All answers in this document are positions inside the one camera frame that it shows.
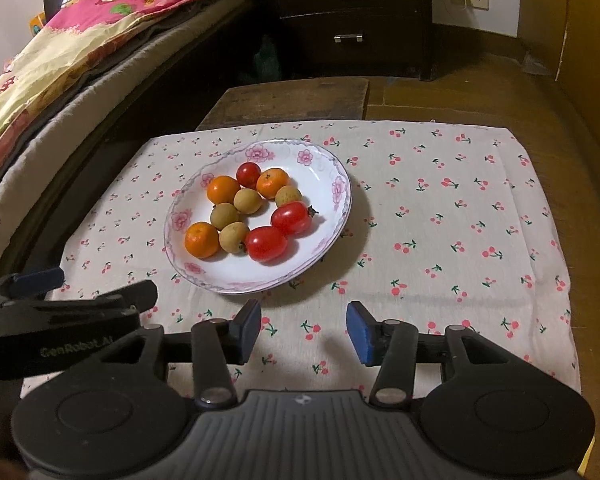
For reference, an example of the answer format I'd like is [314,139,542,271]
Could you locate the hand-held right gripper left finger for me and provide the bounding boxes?
[97,299,263,406]

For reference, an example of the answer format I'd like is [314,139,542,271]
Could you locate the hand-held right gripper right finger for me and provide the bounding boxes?
[346,301,521,407]

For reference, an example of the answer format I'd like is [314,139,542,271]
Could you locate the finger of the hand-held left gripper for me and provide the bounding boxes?
[0,280,159,319]
[0,267,65,307]

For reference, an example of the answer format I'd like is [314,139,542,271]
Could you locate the orange mandarin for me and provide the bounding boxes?
[184,221,221,260]
[206,175,242,207]
[256,168,290,200]

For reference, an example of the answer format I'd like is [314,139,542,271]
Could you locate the tan longan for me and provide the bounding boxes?
[275,185,302,208]
[219,221,251,254]
[233,188,264,216]
[210,202,240,231]

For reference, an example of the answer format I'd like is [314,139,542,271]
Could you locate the white floral rim plate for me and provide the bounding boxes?
[164,138,354,296]

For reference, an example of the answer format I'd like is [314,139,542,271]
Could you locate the oblong red tomato with stem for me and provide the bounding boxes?
[270,201,320,237]

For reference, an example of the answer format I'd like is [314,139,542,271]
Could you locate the small round red tomato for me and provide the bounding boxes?
[236,162,262,190]

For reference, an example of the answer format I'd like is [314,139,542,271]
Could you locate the cherry print tablecloth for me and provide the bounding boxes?
[20,119,581,397]

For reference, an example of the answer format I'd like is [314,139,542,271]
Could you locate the beige mattress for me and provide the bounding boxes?
[0,10,257,247]

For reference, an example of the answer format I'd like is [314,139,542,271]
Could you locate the bed with colourful quilt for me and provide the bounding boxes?
[0,0,282,282]

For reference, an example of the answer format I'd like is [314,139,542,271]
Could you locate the dark wooden stool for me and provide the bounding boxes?
[196,77,371,131]

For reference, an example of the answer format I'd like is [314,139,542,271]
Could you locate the colourful floral quilt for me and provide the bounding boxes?
[0,0,254,162]

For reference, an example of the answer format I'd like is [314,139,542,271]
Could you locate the dark green cloth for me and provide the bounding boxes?
[254,35,281,78]

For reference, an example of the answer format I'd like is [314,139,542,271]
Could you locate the dark wooden nightstand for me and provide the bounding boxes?
[252,0,439,84]

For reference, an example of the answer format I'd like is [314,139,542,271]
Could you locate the light wooden cabinet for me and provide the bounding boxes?
[552,0,600,127]

